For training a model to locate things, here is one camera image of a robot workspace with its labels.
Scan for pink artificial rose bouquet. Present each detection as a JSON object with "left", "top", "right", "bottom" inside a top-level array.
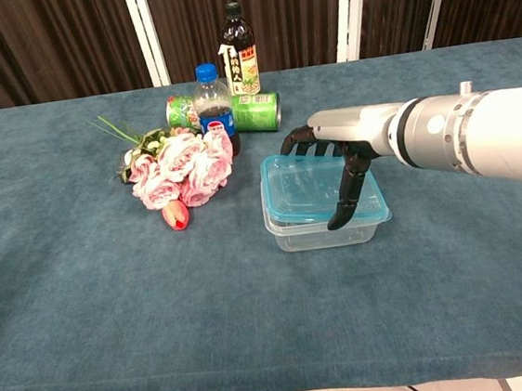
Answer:
[{"left": 87, "top": 101, "right": 241, "bottom": 218}]

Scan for blue translucent plastic lid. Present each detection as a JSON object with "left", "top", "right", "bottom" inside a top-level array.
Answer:
[{"left": 257, "top": 143, "right": 394, "bottom": 236}]

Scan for dark sauce bottle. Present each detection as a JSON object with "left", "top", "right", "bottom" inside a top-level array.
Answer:
[{"left": 213, "top": 0, "right": 263, "bottom": 99}]

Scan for green chips can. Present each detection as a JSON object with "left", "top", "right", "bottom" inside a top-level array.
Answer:
[{"left": 163, "top": 85, "right": 284, "bottom": 144}]

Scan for clear plastic food container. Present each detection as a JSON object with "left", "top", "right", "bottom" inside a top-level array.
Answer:
[{"left": 262, "top": 190, "right": 396, "bottom": 255}]

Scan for black and silver right hand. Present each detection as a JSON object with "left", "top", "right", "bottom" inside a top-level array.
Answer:
[{"left": 276, "top": 100, "right": 414, "bottom": 237}]

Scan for red artificial tulip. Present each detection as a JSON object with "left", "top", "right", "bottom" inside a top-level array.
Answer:
[{"left": 160, "top": 198, "right": 192, "bottom": 234}]

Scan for teal velvet tablecloth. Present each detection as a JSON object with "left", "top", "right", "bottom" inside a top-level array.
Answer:
[{"left": 0, "top": 36, "right": 522, "bottom": 391}]

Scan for cola bottle with blue cap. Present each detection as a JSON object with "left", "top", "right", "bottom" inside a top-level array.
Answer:
[{"left": 189, "top": 59, "right": 242, "bottom": 161}]

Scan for dark slatted partition screen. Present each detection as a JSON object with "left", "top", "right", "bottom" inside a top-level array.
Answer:
[{"left": 0, "top": 0, "right": 522, "bottom": 125}]

